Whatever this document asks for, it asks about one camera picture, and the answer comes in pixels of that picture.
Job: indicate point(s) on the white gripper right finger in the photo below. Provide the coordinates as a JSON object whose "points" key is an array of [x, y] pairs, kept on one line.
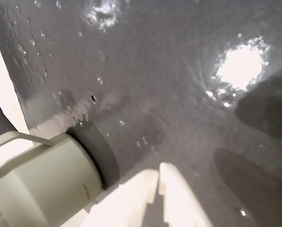
{"points": [[181, 203]]}

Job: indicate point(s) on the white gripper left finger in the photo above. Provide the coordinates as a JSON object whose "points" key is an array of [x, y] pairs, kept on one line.
{"points": [[126, 203]]}

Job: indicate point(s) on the pale green steel mug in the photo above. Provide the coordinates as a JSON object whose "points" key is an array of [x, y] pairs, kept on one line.
{"points": [[41, 179]]}

